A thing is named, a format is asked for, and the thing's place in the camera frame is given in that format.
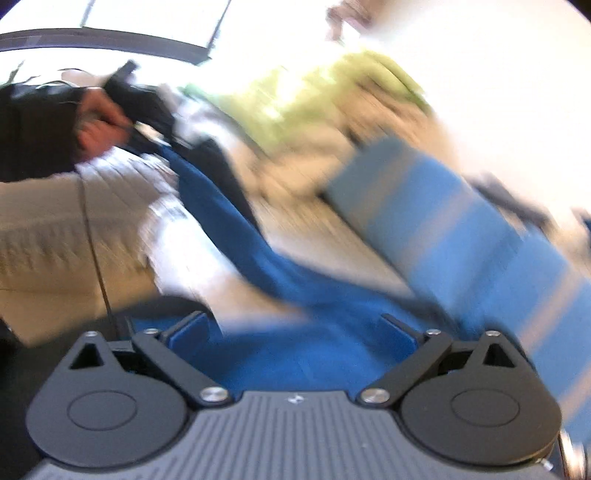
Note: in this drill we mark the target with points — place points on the navy fleece garment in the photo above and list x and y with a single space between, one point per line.
27 369

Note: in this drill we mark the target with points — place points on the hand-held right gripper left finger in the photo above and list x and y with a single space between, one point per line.
190 330

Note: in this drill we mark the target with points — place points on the window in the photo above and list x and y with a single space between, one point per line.
138 23

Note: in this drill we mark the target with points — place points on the green plush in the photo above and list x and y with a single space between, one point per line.
351 78

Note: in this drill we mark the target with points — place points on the blue grey-striped cushion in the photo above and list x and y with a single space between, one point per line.
531 314
415 207

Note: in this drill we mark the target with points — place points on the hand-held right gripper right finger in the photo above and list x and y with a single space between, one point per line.
400 334

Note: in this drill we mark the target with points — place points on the person's left hand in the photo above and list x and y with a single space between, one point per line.
99 134

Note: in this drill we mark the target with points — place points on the bright blue fleece cloth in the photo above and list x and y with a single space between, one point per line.
300 332

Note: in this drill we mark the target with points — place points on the beige knitted blanket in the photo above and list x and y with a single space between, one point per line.
314 152

